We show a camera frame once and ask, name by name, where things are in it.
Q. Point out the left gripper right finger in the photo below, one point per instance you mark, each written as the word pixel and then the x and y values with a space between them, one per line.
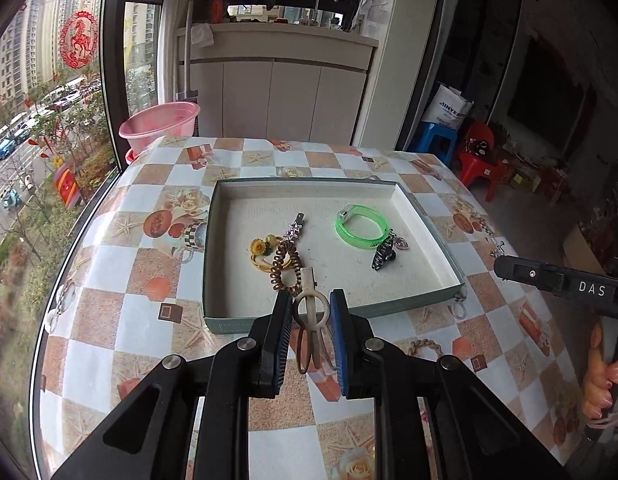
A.
pixel 432 419

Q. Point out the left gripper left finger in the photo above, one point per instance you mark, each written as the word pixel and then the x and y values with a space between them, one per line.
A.
pixel 190 418

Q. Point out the beige hair clip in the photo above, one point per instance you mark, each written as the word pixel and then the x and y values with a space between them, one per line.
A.
pixel 311 312

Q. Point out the silver barrette hair clip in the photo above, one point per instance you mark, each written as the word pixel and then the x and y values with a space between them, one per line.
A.
pixel 292 232

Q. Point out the green translucent bangle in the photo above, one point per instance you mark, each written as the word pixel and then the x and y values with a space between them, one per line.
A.
pixel 361 227

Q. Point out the black claw hair clip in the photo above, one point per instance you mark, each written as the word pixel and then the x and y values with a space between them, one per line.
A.
pixel 384 253

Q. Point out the silver heart brooch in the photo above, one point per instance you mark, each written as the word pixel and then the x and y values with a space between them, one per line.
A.
pixel 398 242

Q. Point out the person right hand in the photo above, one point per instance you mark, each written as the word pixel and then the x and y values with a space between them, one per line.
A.
pixel 598 380

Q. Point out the checkered printed tablecloth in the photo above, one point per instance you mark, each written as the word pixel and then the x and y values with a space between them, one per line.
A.
pixel 132 296

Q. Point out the green shallow tray box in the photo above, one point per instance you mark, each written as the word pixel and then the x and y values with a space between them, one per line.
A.
pixel 235 292

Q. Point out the red plastic child chair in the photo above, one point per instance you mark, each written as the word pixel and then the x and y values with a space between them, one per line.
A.
pixel 478 159

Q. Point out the blue plastic stool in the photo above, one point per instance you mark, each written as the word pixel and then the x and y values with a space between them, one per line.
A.
pixel 435 139

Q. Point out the white shopping bag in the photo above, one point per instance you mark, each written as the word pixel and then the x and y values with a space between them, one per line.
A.
pixel 448 108

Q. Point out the pink plastic basin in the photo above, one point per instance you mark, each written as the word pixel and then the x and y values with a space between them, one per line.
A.
pixel 169 119

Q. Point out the white cabinet counter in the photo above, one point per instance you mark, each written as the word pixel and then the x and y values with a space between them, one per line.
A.
pixel 278 82

